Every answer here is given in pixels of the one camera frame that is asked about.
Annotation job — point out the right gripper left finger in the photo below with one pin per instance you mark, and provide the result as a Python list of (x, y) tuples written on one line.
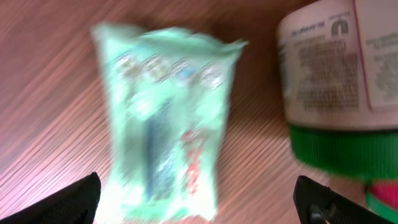
[(75, 204)]

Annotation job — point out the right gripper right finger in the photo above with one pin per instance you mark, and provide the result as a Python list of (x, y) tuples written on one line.
[(318, 204)]

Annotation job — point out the red sauce bottle green cap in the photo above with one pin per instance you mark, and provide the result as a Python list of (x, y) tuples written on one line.
[(381, 198)]

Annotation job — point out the teal wet wipes pack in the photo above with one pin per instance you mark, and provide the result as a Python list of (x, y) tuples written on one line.
[(168, 98)]

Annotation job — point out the green lid spice jar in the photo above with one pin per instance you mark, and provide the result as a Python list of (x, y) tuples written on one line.
[(338, 61)]

